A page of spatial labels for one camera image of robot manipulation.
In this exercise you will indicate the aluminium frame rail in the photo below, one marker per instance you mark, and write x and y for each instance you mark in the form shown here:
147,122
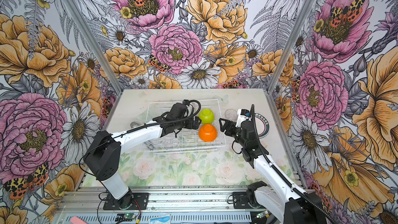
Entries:
182,205

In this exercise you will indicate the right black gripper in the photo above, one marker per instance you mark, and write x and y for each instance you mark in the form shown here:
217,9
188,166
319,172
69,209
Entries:
228,123

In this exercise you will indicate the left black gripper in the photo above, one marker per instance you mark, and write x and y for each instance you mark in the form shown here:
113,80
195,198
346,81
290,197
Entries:
190,126

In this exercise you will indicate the grey metal cylinder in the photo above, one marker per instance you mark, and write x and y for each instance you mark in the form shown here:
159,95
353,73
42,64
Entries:
134,124

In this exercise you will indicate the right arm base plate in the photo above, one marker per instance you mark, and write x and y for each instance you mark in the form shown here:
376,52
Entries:
243,200

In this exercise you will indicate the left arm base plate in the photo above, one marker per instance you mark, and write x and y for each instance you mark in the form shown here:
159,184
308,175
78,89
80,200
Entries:
131,201

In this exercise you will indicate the clear glass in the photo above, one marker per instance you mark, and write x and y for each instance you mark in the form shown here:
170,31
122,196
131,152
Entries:
231,115

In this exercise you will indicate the orange bowl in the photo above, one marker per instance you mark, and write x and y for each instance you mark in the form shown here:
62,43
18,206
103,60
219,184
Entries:
207,133

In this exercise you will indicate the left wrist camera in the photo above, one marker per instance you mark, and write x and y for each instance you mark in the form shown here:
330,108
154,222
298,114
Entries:
186,102

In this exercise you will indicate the pink object front edge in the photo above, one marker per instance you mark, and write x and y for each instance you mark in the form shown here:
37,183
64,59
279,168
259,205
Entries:
76,220

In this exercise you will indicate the pink wooden plate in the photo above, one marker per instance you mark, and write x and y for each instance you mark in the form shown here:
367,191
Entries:
262,125

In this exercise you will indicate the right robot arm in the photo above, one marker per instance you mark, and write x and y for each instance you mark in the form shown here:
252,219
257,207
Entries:
287,201

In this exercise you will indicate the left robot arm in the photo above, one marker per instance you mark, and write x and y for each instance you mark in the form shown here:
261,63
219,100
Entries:
103,156

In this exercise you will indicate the lime green bowl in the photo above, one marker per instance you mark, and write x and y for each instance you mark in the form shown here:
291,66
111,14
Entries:
207,116

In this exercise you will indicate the small circuit board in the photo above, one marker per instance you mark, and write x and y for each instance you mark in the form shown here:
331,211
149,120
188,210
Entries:
126,217

